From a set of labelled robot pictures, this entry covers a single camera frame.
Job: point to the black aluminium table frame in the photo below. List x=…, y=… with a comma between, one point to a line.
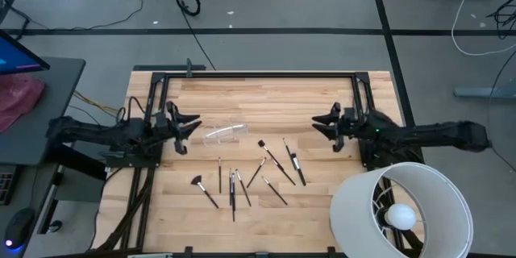
x=258, y=75

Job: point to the black round-head makeup brush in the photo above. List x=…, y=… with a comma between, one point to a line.
x=261, y=143

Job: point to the white light bulb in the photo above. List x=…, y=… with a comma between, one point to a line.
x=400, y=217

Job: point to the black computer mouse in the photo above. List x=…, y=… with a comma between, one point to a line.
x=20, y=225

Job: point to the black keyboard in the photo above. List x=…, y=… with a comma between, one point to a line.
x=6, y=185

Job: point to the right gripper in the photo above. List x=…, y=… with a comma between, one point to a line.
x=346, y=125

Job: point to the computer monitor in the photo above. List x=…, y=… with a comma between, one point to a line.
x=16, y=56

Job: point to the black clamp bar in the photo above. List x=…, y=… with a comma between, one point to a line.
x=169, y=67

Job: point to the pink cloth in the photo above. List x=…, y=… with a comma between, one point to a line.
x=18, y=96

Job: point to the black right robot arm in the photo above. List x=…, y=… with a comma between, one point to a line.
x=423, y=133

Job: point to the clear acrylic organizer container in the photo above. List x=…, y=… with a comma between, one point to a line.
x=225, y=135

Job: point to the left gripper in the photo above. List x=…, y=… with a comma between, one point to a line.
x=167, y=127

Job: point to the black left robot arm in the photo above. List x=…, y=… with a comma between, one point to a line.
x=101, y=133

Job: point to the black fan makeup brush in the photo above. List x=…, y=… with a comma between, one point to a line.
x=196, y=180

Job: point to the long black pen front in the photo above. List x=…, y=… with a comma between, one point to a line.
x=233, y=209

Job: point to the white lamp shade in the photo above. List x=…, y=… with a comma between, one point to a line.
x=354, y=217

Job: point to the grey desk foot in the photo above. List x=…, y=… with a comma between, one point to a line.
x=483, y=92

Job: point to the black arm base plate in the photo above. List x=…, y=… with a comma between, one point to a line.
x=133, y=162
x=411, y=160

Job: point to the black desk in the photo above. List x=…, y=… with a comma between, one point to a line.
x=60, y=101

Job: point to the grey desk leg base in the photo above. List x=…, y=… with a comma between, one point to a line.
x=80, y=187

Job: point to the thick black makeup brush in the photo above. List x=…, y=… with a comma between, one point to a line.
x=298, y=169

